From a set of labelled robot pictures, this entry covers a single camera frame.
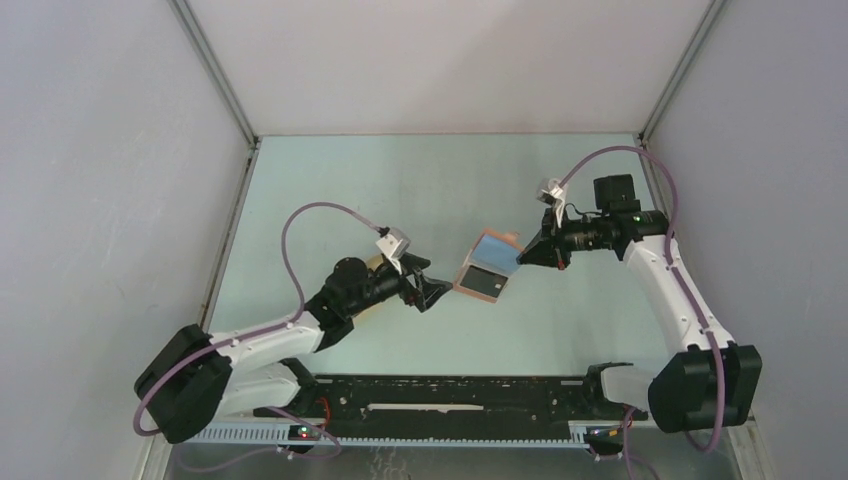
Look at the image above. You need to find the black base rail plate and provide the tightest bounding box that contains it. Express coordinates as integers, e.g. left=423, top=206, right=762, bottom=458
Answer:
left=285, top=375, right=626, bottom=443

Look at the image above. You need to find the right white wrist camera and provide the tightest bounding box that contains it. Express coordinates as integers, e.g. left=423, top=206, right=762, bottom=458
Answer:
left=536, top=178, right=568, bottom=227

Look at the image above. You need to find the black VIP credit card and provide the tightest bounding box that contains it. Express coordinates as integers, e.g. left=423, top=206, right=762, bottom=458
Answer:
left=458, top=265, right=508, bottom=302

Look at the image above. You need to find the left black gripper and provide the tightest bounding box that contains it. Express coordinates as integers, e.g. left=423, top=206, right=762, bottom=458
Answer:
left=346, top=252, right=451, bottom=317

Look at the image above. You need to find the aluminium frame rail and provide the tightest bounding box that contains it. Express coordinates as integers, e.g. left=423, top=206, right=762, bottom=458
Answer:
left=153, top=377, right=757, bottom=450

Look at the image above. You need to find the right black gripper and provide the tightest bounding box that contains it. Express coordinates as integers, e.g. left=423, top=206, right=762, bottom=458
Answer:
left=518, top=205, right=611, bottom=270

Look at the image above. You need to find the yellow oval tray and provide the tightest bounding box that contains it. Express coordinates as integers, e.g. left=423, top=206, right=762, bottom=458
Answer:
left=353, top=255, right=383, bottom=326

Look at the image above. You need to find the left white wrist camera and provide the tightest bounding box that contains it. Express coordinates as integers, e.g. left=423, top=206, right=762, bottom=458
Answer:
left=375, top=227, right=411, bottom=273

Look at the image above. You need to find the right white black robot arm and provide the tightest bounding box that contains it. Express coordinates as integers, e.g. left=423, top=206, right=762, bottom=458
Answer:
left=517, top=175, right=762, bottom=433

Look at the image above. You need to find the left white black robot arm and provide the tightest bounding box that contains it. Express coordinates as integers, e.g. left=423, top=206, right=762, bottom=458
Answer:
left=134, top=254, right=452, bottom=444

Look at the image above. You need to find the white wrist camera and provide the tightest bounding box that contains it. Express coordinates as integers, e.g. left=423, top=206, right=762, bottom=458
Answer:
left=375, top=227, right=411, bottom=273
left=536, top=178, right=568, bottom=227

